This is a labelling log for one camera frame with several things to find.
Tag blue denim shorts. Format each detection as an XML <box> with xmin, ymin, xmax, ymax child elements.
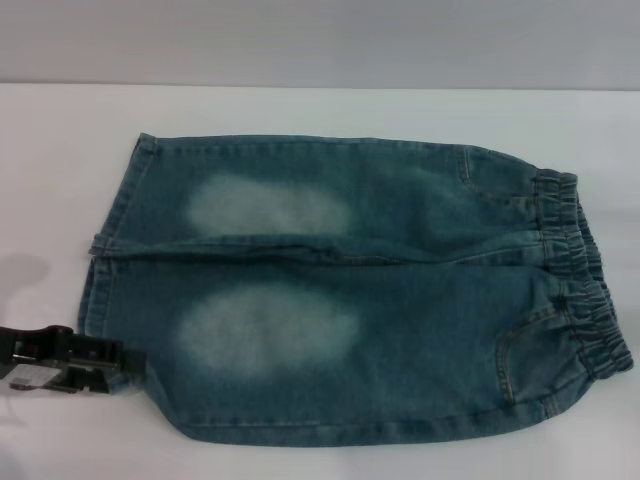
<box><xmin>74</xmin><ymin>130</ymin><xmax>640</xmax><ymax>435</ymax></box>

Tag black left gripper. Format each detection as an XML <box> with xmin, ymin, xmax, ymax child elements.
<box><xmin>0</xmin><ymin>324</ymin><xmax>147</xmax><ymax>397</ymax></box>

